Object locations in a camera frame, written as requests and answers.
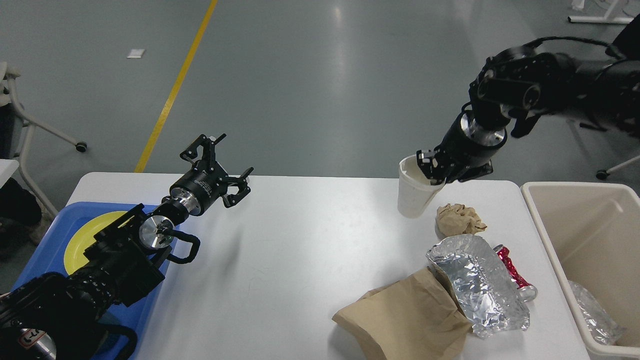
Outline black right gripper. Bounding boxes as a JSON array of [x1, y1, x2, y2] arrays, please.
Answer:
[[416, 111, 508, 186]]

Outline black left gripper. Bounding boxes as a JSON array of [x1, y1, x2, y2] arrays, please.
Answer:
[[169, 133, 254, 216]]

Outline white paper cup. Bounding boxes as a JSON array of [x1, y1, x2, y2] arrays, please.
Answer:
[[397, 154, 445, 219]]

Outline brown paper ball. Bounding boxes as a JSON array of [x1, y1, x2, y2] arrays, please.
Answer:
[[435, 203, 488, 237]]

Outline silver foil wrapper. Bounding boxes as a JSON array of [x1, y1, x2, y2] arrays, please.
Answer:
[[426, 234, 530, 338]]

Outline red wrapper piece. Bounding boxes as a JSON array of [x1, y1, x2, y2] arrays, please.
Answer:
[[493, 244, 538, 303]]

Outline yellow plastic plate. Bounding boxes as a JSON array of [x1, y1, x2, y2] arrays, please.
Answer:
[[62, 210, 126, 275]]

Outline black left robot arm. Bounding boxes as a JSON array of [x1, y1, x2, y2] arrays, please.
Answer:
[[0, 134, 253, 360]]

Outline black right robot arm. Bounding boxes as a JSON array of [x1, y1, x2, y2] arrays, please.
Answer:
[[414, 38, 640, 186]]

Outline beige plastic bin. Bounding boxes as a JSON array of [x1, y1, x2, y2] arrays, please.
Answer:
[[521, 181, 640, 360]]

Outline brown paper bag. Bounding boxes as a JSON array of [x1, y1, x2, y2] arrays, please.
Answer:
[[333, 268, 472, 360]]

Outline right side office chair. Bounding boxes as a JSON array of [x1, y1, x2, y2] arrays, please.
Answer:
[[567, 17, 640, 181]]

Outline blue plastic tray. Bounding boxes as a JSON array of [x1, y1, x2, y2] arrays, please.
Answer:
[[1, 202, 169, 360]]

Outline white office chair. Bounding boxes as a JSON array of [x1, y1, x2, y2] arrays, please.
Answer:
[[1, 61, 89, 218]]

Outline white side table edge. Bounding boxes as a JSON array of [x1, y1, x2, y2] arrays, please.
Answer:
[[0, 158, 19, 188]]

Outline crumpled clear plastic wrap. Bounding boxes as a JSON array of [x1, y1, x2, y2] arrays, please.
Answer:
[[569, 280, 626, 346]]

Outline white desk frame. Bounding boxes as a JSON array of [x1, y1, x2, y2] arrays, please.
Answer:
[[567, 0, 640, 25]]

